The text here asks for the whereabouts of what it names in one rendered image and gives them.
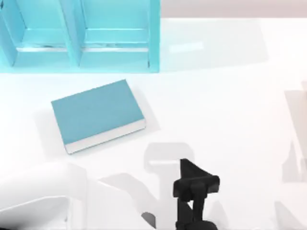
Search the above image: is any teal book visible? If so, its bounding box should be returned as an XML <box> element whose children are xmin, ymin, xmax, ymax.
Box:
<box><xmin>50</xmin><ymin>79</ymin><xmax>147</xmax><ymax>155</ymax></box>

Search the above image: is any light blue rack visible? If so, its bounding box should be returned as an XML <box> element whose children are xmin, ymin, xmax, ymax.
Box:
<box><xmin>0</xmin><ymin>0</ymin><xmax>161</xmax><ymax>74</ymax></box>

